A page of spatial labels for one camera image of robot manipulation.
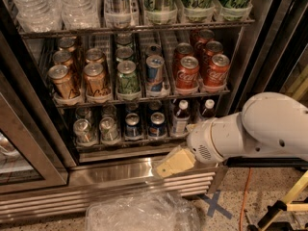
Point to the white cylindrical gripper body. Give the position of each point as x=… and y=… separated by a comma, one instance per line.
x=199, y=142

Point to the pepsi can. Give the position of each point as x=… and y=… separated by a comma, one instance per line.
x=132, y=108
x=132, y=126
x=155, y=106
x=157, y=127

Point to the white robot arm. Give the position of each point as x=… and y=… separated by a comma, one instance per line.
x=269, y=125

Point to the front left coca-cola can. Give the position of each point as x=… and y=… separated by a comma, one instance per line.
x=187, y=71

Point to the coca-cola can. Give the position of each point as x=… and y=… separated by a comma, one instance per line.
x=183, y=49
x=200, y=36
x=216, y=72
x=187, y=71
x=210, y=49

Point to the front right coca-cola can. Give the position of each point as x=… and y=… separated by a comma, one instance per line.
x=216, y=72

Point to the front red bull can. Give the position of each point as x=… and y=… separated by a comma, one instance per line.
x=154, y=72

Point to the red bull can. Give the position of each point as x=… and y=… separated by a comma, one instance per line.
x=154, y=72
x=153, y=49

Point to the front green can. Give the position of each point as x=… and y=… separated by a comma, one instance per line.
x=127, y=78

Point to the silver can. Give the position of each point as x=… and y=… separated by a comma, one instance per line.
x=109, y=111
x=84, y=112
x=83, y=131
x=108, y=130

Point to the middle left coca-cola can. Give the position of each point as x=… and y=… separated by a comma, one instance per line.
x=183, y=49

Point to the middle right coca-cola can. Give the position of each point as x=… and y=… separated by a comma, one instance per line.
x=210, y=49

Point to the rear red bull can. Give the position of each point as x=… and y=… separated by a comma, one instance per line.
x=153, y=49

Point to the rear coca-cola can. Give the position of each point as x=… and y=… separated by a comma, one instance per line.
x=200, y=36

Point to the right fridge glass door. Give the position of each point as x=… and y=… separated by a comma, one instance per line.
x=265, y=53

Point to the fridge glass door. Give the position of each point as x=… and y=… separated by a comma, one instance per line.
x=27, y=161
x=265, y=53

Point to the front left silver can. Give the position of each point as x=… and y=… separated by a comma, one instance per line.
x=83, y=131

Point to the middle green can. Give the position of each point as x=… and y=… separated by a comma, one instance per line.
x=124, y=54

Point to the stainless steel fridge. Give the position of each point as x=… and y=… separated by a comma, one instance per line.
x=100, y=171

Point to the rear left silver can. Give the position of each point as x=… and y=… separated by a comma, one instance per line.
x=84, y=112

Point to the rear green can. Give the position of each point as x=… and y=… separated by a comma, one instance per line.
x=124, y=40

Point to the orange can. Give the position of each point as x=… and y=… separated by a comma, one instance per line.
x=66, y=58
x=95, y=55
x=68, y=44
x=96, y=80
x=63, y=81

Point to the left green tall can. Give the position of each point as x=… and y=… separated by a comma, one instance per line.
x=197, y=10

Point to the front left orange can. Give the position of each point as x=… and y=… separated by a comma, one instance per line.
x=63, y=81

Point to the green plaid tall can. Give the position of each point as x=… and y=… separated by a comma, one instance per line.
x=159, y=11

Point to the middle left orange can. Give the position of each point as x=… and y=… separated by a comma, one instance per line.
x=66, y=58

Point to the rear left orange can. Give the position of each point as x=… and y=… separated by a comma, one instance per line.
x=68, y=44

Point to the left fridge glass door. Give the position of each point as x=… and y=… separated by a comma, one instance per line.
x=27, y=161

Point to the left white-cap bottle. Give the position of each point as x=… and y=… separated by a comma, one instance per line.
x=180, y=118

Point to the white-cap bottle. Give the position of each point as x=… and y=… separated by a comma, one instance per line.
x=205, y=110
x=180, y=118

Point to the right white-cap bottle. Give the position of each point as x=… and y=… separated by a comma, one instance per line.
x=205, y=110

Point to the blue tape cross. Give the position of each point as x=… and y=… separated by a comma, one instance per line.
x=214, y=206

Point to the clear plastic bin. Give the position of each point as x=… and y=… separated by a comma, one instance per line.
x=144, y=211

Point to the yellow black stand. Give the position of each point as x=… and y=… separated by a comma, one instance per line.
x=287, y=203

